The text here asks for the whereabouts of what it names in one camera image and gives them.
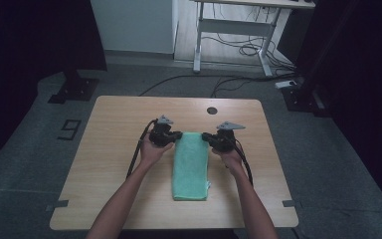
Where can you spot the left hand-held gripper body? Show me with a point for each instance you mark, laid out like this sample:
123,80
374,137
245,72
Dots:
160,134

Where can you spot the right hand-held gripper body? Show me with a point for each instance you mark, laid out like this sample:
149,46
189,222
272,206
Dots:
225,139

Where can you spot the mint green towel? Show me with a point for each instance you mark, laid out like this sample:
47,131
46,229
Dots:
190,166

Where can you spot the person's left hand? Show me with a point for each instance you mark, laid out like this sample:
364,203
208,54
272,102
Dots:
154,154

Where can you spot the person's right hand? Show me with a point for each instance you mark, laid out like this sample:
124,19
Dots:
232,159

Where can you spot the black table grommet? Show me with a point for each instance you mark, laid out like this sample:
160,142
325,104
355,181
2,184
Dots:
212,110

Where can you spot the white power strip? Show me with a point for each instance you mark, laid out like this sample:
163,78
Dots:
286,84

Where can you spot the black stand base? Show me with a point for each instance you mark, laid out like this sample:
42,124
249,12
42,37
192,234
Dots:
74,89
303,97

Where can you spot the black tape floor mark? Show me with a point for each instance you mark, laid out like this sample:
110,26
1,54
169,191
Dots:
69,129

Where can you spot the grey tape piece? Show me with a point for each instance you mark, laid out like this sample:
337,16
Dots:
57,204
291,203

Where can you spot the white cabinet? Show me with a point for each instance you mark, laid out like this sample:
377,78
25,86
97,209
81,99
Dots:
132,26

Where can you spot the dark curtain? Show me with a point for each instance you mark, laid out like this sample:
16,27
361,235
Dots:
30,66
361,83

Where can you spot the white metal desk frame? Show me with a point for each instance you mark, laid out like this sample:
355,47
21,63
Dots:
235,27

